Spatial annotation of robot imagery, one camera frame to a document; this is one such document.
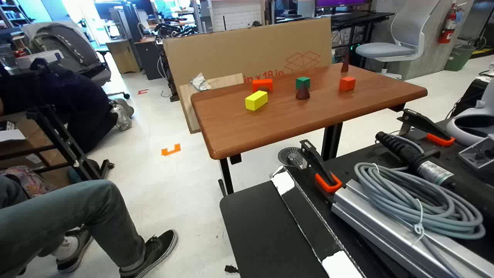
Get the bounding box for yellow rectangular block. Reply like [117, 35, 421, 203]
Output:
[244, 90, 270, 113]

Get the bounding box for orange rectangular block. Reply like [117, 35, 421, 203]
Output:
[250, 78, 275, 95]

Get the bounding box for wooden table with black legs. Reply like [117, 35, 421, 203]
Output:
[190, 64, 429, 197]

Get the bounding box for open cardboard box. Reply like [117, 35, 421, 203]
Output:
[177, 72, 245, 135]

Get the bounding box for bar clamp with round pad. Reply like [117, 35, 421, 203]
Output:
[276, 138, 344, 197]

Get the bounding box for large cardboard sheet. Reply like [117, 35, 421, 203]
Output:
[162, 18, 333, 103]

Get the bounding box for black work table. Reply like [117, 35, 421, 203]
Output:
[219, 121, 494, 278]

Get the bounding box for orange cube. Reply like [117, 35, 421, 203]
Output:
[338, 76, 358, 95]

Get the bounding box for dark cabinet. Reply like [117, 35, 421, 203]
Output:
[134, 36, 166, 82]

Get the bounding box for black sneaker with white sole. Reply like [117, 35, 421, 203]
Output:
[119, 229, 179, 278]

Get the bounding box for light wooden cabinet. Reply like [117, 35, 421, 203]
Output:
[105, 38, 140, 76]

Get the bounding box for white office chair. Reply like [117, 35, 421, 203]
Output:
[353, 0, 441, 75]

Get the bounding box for black folding stand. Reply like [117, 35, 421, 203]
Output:
[0, 104, 116, 183]

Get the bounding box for crouching person in black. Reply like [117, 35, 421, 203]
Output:
[0, 58, 136, 155]

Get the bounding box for seated person's legs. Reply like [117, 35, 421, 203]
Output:
[0, 166, 148, 278]

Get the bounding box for grey sneaker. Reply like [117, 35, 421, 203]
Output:
[51, 228, 94, 276]

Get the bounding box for green bin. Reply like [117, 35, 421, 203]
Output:
[444, 44, 475, 73]

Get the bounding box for small grey label box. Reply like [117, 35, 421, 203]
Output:
[457, 135, 494, 172]

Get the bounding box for red fire extinguisher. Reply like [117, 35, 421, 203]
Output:
[437, 2, 461, 47]

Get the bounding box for aluminium rail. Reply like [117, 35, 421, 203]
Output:
[330, 178, 494, 278]

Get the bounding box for black ribbed cable connector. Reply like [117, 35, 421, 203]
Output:
[373, 130, 457, 189]

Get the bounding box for coiled grey cable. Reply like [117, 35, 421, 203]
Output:
[352, 161, 488, 243]

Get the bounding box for black clamp with orange handle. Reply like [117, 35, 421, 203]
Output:
[396, 107, 457, 149]

